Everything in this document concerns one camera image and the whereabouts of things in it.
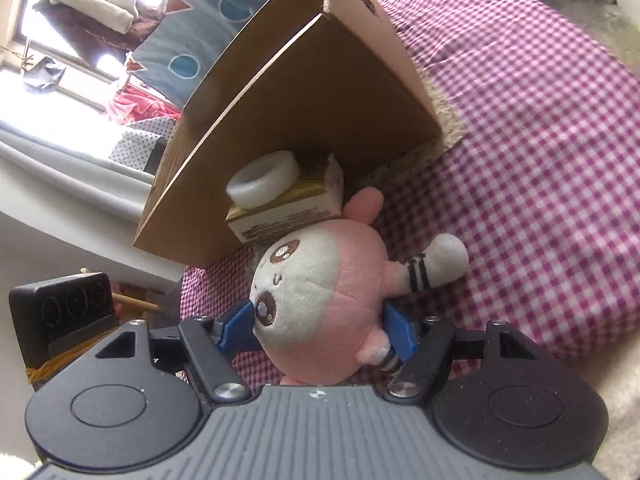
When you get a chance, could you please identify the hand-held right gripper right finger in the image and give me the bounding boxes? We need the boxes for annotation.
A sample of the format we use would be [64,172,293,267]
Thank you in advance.
[382,299,543,406]

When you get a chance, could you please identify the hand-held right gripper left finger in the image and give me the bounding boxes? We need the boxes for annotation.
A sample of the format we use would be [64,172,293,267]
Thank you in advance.
[92,300,261,406]

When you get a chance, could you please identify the pink white plush toy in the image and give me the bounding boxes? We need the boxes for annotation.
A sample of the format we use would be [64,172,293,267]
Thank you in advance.
[250,186,470,386]

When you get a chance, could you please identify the gold white small box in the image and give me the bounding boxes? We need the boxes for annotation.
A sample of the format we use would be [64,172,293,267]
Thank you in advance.
[225,154,346,246]

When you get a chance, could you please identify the white tape roll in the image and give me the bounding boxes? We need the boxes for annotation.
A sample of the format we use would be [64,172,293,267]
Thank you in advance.
[225,150,301,208]

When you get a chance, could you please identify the brown cardboard box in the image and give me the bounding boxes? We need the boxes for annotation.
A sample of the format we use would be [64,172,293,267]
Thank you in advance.
[132,0,443,268]

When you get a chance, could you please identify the wooden chair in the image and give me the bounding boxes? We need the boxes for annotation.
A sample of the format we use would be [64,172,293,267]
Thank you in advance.
[80,267,161,313]

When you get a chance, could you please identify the dark grey hanging towel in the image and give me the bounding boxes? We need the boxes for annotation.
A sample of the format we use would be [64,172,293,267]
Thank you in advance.
[144,137,168,176]

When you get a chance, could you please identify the polka dot cloth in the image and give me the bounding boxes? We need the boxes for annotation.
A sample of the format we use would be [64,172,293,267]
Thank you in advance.
[111,119,176,171]

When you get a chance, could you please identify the pink hanging garment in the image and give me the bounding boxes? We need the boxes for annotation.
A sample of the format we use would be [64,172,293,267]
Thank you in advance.
[107,85,181,123]

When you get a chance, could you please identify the dark grey hanging cloth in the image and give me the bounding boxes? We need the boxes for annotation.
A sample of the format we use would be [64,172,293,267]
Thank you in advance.
[22,57,66,91]

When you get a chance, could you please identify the brown hanging garment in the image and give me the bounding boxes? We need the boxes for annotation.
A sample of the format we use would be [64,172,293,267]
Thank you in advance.
[32,0,166,68]

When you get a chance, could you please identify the white hanging garment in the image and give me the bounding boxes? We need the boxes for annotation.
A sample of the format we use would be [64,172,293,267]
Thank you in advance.
[47,0,138,33]

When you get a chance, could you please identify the blue patterned hanging sheet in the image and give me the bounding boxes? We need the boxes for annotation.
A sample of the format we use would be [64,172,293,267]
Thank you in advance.
[125,0,401,111]

